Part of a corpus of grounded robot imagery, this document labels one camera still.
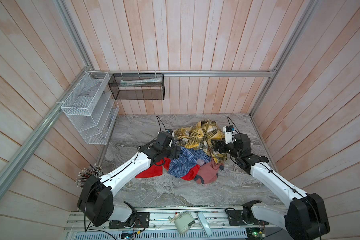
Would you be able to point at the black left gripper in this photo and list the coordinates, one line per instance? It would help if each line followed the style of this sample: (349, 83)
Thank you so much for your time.
(175, 151)

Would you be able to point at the yellow plaid cloth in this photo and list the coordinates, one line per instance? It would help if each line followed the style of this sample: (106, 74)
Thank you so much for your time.
(200, 136)

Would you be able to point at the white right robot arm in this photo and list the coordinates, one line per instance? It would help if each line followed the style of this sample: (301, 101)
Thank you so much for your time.
(305, 217)

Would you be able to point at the pale lilac cloth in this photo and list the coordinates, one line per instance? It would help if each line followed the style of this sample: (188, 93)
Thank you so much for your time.
(200, 162)

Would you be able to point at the blue checked cloth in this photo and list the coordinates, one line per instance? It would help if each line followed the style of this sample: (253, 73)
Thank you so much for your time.
(188, 159)

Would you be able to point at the white green device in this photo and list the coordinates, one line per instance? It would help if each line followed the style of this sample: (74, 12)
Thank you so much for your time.
(183, 221)

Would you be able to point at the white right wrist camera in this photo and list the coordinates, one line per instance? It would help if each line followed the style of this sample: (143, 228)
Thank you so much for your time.
(229, 134)

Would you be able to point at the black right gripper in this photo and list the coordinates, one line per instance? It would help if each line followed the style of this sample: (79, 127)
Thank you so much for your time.
(218, 142)

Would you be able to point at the white remote control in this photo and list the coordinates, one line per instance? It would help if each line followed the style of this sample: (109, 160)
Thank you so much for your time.
(203, 222)

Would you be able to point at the red cloth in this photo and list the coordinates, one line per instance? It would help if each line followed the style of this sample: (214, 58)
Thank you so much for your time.
(156, 171)

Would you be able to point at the dusty pink cloth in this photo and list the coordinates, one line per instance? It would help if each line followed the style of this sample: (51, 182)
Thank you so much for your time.
(208, 173)

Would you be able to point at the black wire mesh basket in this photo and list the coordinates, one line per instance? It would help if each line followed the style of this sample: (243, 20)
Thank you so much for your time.
(128, 87)

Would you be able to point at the white wire mesh shelf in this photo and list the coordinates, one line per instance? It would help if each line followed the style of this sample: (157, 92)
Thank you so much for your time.
(91, 108)

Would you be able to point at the aluminium frame rail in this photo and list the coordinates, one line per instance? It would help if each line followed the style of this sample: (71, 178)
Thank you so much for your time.
(204, 73)

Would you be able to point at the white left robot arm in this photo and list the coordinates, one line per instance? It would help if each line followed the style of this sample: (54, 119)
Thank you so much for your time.
(97, 197)

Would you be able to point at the bundle of metal rods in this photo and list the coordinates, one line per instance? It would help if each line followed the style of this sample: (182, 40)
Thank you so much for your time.
(92, 171)

